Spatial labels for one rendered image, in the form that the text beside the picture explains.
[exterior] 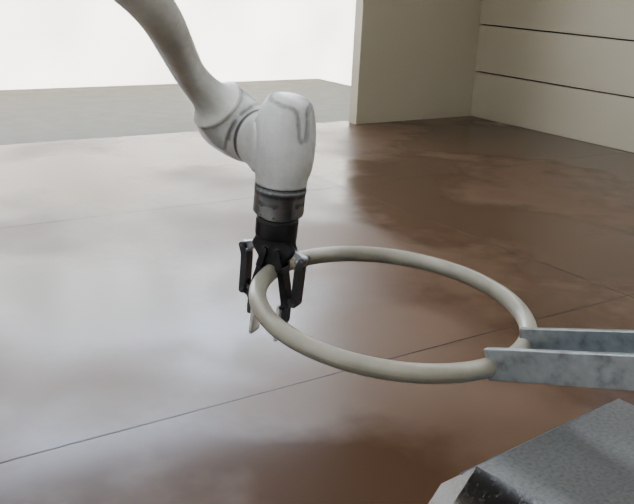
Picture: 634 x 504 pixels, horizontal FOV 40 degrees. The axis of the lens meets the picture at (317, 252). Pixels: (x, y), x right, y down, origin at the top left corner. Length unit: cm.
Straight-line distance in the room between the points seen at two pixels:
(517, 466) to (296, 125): 63
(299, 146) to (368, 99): 753
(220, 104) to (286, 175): 18
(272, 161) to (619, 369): 63
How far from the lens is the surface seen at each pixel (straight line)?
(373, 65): 894
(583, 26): 891
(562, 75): 906
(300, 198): 148
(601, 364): 125
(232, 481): 272
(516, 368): 131
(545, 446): 131
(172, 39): 133
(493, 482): 122
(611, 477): 127
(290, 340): 131
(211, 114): 153
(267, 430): 298
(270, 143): 143
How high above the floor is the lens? 148
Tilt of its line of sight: 18 degrees down
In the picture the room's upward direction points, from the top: 3 degrees clockwise
